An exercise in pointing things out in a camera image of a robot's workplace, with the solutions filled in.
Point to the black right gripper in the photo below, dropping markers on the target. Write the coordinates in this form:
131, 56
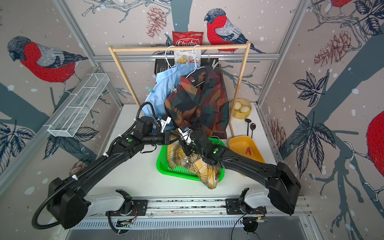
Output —
185, 150

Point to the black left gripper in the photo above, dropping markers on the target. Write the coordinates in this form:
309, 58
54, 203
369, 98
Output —
168, 138

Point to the yellow plaid long-sleeve shirt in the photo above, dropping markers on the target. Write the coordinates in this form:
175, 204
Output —
194, 165

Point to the red plastic clothespin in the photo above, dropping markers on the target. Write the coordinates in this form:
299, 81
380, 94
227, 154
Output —
248, 151

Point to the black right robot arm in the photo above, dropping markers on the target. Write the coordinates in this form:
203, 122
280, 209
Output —
283, 186

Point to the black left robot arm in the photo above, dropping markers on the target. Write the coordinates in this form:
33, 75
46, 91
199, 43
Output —
66, 204

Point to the light blue long-sleeve shirt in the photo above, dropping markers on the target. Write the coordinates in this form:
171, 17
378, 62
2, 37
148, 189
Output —
156, 96

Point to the green plastic mesh basket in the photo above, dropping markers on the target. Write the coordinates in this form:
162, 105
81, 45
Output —
163, 168

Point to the dark multicolour plaid shirt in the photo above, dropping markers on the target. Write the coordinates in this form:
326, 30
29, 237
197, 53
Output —
201, 102

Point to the yellow plastic tray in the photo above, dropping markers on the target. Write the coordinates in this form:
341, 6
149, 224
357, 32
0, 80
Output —
246, 147

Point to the white clothespin on dark shirt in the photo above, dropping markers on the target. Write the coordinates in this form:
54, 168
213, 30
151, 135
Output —
173, 89

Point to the teal clothespin on blue shirt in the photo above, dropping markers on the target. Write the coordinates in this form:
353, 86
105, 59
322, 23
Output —
150, 90

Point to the white cassava chips bag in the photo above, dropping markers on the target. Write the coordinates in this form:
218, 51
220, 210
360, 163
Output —
188, 57

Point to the red Chuba chips bag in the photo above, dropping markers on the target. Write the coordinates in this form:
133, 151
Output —
188, 39

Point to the white wire hanger left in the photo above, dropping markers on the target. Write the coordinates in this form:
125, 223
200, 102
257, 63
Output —
166, 56

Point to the white wire hanger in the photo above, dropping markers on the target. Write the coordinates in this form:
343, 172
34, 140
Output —
166, 56
195, 63

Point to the black wall-mounted basket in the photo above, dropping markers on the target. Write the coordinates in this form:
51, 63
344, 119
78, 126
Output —
161, 65

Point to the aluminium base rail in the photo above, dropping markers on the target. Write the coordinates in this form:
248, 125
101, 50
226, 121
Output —
193, 207

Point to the white wire hanger right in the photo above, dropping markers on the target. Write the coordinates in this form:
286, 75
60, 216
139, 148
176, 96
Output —
195, 63

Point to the white wire mesh shelf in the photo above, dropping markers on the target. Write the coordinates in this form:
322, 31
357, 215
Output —
81, 103

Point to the wooden clothes rack frame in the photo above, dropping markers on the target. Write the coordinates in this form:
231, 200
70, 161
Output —
247, 47

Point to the aluminium frame corner post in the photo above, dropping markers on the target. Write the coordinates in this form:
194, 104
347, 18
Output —
80, 36

